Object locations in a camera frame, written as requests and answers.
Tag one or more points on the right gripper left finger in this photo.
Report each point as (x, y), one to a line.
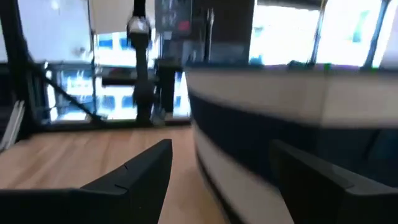
(124, 196)

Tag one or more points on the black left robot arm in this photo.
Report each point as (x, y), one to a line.
(141, 77)

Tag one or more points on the aluminium rail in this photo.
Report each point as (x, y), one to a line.
(12, 124)

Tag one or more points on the black frame post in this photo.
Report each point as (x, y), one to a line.
(12, 62)

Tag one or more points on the black frame strut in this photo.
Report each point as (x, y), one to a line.
(65, 94)

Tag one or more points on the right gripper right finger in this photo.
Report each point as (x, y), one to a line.
(326, 199)

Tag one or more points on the black white striped basket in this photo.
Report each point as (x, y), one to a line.
(264, 102)

